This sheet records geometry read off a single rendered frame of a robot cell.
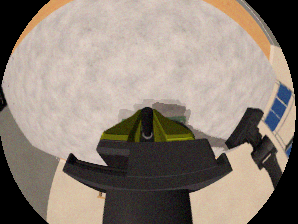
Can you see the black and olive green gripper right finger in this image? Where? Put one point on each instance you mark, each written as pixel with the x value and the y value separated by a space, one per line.
pixel 168 130

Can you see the green bench vise with handwheel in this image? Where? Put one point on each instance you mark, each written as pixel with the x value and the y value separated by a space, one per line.
pixel 147 124

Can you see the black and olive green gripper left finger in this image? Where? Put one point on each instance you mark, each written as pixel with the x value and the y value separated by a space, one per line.
pixel 126 129

